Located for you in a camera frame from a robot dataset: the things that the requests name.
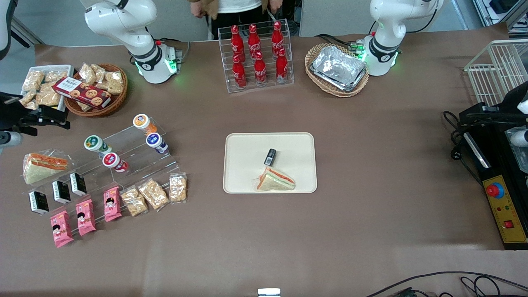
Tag aluminium frame shelf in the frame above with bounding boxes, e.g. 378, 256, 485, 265
472, 0, 528, 30

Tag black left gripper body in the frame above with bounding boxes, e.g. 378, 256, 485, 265
500, 80, 528, 124

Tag black cable with plug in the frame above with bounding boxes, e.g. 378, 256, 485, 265
443, 111, 483, 186

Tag person in dark trousers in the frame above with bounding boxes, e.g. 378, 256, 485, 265
190, 0, 285, 40

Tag wrapped triangle sandwich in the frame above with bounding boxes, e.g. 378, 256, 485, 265
23, 149, 77, 185
254, 166, 296, 192

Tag black control box yellow panel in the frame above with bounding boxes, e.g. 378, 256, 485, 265
462, 124, 528, 251

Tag white wire basket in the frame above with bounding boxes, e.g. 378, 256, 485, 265
464, 39, 528, 108

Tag red cola bottle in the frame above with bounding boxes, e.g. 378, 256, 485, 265
231, 25, 245, 62
276, 48, 289, 83
248, 24, 262, 58
271, 21, 285, 56
254, 52, 267, 86
232, 55, 247, 89

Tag long black cable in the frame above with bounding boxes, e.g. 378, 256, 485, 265
365, 271, 528, 297

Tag oval light wicker basket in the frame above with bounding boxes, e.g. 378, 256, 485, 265
305, 43, 370, 98

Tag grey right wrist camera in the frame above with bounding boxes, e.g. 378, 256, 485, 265
0, 131, 22, 148

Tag clear acrylic stepped stand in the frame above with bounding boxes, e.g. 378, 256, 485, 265
25, 122, 182, 236

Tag orange gum bottle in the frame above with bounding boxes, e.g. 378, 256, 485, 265
133, 114, 158, 135

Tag round brown wicker basket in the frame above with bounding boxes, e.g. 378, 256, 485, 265
64, 63, 128, 118

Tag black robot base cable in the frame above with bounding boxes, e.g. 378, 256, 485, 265
155, 38, 191, 62
316, 34, 363, 52

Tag green gum bottle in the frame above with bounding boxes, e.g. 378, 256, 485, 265
84, 135, 112, 156

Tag aluminium foil tray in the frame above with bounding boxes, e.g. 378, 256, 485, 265
310, 46, 368, 92

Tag cream plastic tray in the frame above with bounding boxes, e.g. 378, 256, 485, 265
223, 132, 318, 194

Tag clear acrylic bottle rack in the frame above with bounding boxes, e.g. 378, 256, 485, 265
217, 19, 295, 94

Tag red gum bottle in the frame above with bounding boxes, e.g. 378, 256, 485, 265
102, 153, 129, 172

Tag grey metal bar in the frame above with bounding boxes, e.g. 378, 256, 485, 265
10, 16, 45, 46

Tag pink snack packet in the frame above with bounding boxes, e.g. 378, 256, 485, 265
75, 199, 97, 236
103, 186, 123, 222
50, 210, 75, 248

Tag white rectangular bin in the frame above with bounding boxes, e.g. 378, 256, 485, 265
20, 65, 75, 113

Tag red cookie box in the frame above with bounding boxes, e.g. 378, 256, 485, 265
53, 77, 112, 110

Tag clear-wrapped peanut brittle bar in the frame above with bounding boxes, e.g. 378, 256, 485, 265
169, 172, 188, 204
138, 178, 170, 211
120, 186, 149, 217

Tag blue gum bottle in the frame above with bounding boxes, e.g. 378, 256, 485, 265
146, 133, 169, 154

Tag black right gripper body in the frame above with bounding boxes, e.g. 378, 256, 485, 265
0, 93, 40, 130

